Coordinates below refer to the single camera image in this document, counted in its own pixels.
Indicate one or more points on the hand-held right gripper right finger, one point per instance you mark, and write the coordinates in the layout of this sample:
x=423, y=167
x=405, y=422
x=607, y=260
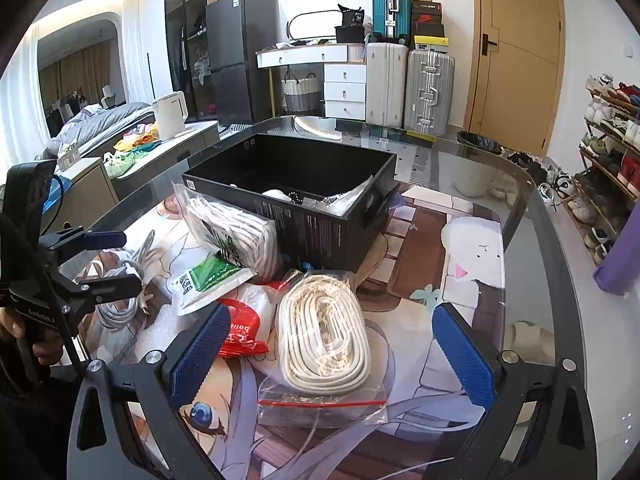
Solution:
x=465, y=355

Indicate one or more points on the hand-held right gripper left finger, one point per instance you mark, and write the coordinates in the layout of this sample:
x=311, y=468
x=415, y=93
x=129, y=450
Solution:
x=200, y=350

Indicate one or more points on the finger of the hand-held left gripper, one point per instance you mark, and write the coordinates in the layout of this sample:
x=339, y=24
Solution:
x=100, y=240
x=115, y=287

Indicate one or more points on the white foam wrap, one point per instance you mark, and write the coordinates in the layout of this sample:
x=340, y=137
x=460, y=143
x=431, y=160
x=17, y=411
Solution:
x=160, y=335

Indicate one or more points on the red and white packet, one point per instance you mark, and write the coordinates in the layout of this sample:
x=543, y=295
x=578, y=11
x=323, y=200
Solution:
x=250, y=320

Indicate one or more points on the green and white packet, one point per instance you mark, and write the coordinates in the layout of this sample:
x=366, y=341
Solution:
x=205, y=282

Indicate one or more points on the black cardboard box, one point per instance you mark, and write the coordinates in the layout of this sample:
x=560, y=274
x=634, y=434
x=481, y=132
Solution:
x=310, y=205

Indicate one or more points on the person's left hand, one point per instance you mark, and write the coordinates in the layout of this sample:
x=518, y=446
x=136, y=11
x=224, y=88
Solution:
x=42, y=347

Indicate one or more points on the white slipper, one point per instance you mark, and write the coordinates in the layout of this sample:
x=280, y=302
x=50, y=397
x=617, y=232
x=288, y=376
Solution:
x=530, y=340

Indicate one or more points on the printed cartoon table mat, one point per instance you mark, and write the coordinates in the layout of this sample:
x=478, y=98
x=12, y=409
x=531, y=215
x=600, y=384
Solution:
x=425, y=280

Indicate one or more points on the pile of colourful clothes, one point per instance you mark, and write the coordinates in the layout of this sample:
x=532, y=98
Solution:
x=132, y=147

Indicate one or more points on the white low cabinet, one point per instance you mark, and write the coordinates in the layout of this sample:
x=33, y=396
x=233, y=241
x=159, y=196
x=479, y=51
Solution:
x=165, y=157

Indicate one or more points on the bed with grey blanket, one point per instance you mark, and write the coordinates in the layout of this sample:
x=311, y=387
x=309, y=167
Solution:
x=107, y=122

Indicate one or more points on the white electric kettle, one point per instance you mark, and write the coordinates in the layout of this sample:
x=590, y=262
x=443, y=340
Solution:
x=169, y=112

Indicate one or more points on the purple rolled mat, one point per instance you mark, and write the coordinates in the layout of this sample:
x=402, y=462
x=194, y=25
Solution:
x=620, y=270

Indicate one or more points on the white waste bin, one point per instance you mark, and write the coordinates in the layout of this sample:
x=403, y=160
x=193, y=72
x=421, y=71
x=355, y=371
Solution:
x=472, y=177

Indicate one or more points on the pile of loose shoes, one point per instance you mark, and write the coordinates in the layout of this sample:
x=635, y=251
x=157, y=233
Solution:
x=542, y=175

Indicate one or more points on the clear plastic bag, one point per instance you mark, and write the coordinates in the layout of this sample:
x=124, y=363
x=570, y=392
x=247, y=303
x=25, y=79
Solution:
x=345, y=197

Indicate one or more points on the dark glass wardrobe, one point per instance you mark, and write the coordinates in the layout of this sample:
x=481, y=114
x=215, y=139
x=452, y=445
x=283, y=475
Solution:
x=185, y=35

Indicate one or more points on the black refrigerator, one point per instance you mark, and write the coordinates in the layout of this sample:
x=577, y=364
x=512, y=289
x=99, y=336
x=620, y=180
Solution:
x=240, y=50

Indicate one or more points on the shoe rack with shoes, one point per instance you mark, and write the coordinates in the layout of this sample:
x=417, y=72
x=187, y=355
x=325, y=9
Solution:
x=607, y=160

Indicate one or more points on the woven laundry basket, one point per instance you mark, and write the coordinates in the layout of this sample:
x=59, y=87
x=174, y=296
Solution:
x=301, y=94

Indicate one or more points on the silver suitcase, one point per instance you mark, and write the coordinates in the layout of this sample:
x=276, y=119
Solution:
x=429, y=92

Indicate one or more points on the white suitcase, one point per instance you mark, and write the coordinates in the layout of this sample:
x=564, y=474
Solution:
x=386, y=85

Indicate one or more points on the white dressing table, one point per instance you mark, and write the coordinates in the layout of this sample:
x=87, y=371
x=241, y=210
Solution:
x=345, y=87

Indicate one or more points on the oval mirror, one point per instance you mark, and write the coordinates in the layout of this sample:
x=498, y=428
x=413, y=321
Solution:
x=315, y=25

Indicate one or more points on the tan wooden door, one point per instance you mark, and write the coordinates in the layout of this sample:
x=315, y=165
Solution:
x=520, y=50

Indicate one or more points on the black bag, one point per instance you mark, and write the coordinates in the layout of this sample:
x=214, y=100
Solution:
x=351, y=22

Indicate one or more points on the stack of shoe boxes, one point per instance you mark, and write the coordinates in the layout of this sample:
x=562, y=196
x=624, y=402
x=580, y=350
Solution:
x=429, y=20

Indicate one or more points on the teal suitcase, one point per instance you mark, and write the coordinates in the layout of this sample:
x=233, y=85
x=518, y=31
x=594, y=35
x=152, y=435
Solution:
x=391, y=7

